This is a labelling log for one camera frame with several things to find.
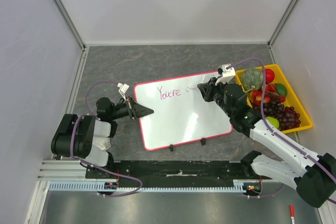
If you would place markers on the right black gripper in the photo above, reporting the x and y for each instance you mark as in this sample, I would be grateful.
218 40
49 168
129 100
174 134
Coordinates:
210 91

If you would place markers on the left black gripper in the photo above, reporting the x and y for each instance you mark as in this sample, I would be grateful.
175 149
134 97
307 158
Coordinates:
136 110

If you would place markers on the pink framed whiteboard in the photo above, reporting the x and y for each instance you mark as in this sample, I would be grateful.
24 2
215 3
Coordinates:
180 114

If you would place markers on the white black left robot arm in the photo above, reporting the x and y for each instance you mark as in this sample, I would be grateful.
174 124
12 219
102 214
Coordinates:
75 134

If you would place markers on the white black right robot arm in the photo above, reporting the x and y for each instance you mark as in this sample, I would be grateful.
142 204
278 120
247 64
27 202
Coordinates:
311 175

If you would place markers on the green netted melon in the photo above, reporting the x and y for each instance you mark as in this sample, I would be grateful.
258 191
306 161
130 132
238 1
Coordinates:
252 79

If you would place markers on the crumpled clear plastic bag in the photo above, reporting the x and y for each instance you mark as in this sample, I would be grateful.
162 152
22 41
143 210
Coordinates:
103 143

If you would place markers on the red apple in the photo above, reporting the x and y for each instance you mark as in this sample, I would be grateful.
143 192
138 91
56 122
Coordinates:
270 75

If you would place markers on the green lime fruit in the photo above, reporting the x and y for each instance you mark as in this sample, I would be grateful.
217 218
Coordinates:
281 89

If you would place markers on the green apple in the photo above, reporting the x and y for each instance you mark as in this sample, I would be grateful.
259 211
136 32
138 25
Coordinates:
273 121

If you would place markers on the yellow plastic fruit bin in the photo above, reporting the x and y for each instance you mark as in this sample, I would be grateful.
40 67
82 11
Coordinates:
290 100

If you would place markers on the dark purple grape bunch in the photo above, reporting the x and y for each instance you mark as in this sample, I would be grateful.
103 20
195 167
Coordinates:
289 119

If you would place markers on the red marker pen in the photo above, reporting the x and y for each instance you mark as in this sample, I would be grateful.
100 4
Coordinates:
292 214

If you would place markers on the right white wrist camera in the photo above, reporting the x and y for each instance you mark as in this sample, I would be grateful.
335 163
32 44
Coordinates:
226 73

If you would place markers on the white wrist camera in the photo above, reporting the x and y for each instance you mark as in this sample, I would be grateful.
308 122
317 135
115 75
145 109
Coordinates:
226 73
123 88

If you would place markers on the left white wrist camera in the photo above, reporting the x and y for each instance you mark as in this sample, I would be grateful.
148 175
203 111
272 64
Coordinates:
123 88

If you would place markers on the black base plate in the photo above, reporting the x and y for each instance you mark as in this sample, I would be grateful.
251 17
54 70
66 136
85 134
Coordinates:
184 172

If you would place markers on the white slotted cable duct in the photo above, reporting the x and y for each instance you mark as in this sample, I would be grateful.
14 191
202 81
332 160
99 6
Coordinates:
231 186

